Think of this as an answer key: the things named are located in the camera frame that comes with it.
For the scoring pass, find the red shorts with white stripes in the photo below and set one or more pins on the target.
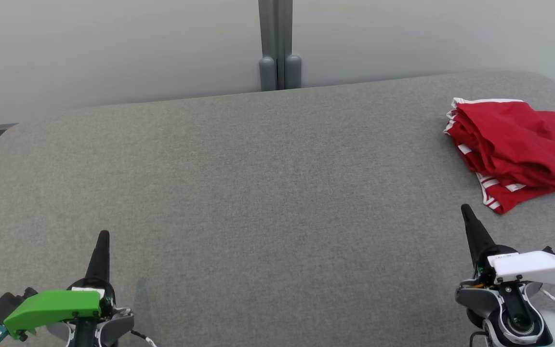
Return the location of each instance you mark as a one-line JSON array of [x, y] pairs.
[[513, 135]]

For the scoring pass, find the red jersey with white sleeves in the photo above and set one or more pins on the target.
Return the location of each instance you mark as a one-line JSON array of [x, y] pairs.
[[508, 197]]

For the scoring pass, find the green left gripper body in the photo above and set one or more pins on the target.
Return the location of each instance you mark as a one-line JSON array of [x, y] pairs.
[[51, 306]]

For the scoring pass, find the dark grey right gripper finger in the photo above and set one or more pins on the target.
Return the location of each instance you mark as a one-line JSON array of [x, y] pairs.
[[480, 241]]

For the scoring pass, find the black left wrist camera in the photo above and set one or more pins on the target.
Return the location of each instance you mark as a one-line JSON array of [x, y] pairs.
[[3, 303]]

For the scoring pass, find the grey double partition post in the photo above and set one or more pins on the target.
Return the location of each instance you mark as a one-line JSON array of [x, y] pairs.
[[277, 38]]

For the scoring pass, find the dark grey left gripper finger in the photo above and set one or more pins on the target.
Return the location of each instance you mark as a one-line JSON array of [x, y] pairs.
[[100, 260]]

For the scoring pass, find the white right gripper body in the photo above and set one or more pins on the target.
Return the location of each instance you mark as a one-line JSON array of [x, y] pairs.
[[533, 267]]

